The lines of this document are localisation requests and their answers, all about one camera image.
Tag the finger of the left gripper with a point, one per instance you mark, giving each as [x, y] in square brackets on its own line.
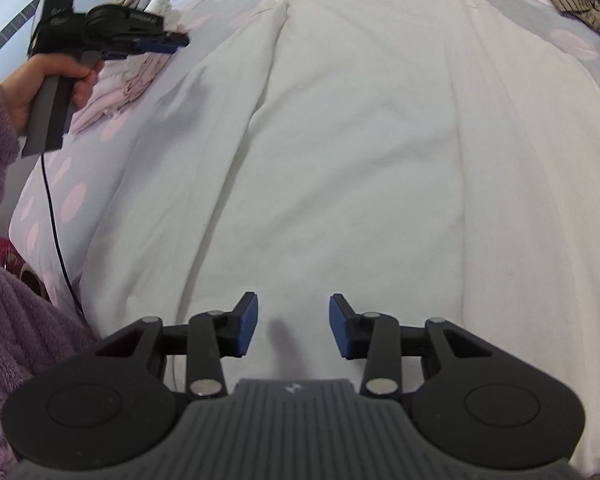
[142, 47]
[166, 39]

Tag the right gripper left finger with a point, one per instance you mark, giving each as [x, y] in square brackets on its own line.
[212, 336]

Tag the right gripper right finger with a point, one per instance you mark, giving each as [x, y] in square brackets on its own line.
[374, 338]

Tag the cream white long-sleeve shirt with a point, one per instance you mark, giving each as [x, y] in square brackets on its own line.
[421, 157]

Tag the person's left hand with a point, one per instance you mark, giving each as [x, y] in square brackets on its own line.
[21, 87]

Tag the folded white garment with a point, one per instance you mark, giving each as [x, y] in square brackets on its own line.
[171, 17]

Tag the folded pink garment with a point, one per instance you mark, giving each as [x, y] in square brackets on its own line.
[120, 82]

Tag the grey pink-dotted bed cover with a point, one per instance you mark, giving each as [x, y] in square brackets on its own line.
[65, 196]

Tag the purple fleece sleeve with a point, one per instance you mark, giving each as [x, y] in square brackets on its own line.
[34, 335]

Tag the grey wall switch panel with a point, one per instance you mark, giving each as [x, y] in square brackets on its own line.
[17, 22]

